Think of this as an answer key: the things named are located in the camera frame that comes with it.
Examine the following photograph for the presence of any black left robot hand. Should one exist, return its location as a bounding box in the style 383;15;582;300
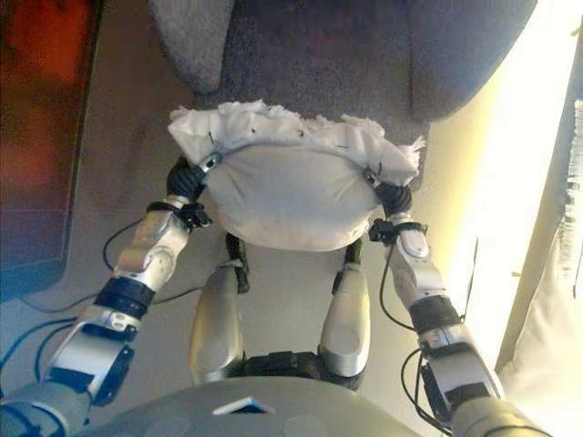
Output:
165;152;224;201

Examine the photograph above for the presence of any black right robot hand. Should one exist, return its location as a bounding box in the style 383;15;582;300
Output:
363;166;414;215

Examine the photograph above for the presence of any white frilled cushion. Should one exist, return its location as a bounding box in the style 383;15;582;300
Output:
167;97;427;251

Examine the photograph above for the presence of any silver right robot leg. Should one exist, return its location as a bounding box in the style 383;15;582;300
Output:
318;240;370;392

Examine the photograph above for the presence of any silver robot leg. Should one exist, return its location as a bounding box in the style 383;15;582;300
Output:
189;231;251;386
318;240;370;392

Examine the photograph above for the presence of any silver left robot leg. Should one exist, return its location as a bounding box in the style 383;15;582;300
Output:
189;231;251;386

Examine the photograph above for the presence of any glossy colourful dark-framed panel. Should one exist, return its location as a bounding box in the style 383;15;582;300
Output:
0;0;104;304

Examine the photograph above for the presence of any grey fabric armchair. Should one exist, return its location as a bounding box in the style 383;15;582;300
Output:
148;0;538;192

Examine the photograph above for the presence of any white fringed blanket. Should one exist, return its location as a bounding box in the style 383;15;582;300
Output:
498;97;583;437

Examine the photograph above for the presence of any grey robot torso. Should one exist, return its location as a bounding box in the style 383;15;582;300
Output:
86;375;456;437

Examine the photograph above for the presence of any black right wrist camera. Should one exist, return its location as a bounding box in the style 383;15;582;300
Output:
368;218;397;245

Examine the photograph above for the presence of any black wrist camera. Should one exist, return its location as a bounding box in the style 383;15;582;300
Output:
368;218;397;245
179;204;213;229

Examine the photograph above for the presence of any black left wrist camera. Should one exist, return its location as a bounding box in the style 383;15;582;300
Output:
179;204;213;229

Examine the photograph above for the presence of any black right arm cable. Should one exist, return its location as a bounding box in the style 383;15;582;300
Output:
380;245;456;433

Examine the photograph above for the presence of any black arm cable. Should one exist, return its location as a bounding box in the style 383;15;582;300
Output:
102;218;151;274
380;245;456;433

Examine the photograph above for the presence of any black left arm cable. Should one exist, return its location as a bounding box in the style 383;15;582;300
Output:
102;218;151;274

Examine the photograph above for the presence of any black floor cable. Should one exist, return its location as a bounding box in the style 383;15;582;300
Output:
17;290;97;315

